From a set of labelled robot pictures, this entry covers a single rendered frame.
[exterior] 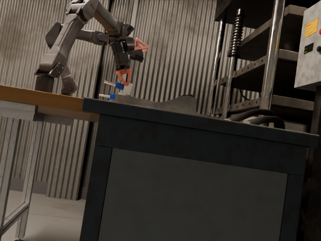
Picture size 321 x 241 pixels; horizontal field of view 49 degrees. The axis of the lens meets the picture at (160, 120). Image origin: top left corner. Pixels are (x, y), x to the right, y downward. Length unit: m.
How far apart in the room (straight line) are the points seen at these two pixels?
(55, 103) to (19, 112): 0.11
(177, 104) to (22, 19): 2.59
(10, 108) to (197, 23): 3.11
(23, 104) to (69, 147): 2.54
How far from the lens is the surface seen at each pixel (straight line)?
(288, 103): 2.01
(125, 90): 1.64
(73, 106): 1.03
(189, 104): 1.66
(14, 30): 3.93
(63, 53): 1.37
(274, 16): 2.02
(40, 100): 1.04
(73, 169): 3.60
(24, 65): 3.84
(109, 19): 1.59
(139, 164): 1.02
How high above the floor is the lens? 0.72
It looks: 3 degrees up
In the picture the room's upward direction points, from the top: 9 degrees clockwise
